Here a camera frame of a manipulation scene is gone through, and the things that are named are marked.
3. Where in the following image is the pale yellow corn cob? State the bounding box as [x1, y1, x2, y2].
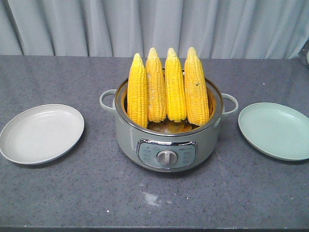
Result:
[146, 47, 167, 123]

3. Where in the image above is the grey curtain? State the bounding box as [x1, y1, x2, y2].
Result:
[0, 0, 309, 59]

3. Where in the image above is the cream white plate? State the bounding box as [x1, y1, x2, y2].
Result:
[0, 104, 84, 165]

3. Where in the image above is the green electric cooking pot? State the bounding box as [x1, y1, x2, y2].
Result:
[99, 80, 239, 173]

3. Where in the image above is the light green plate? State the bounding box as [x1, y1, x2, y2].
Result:
[238, 102, 309, 161]

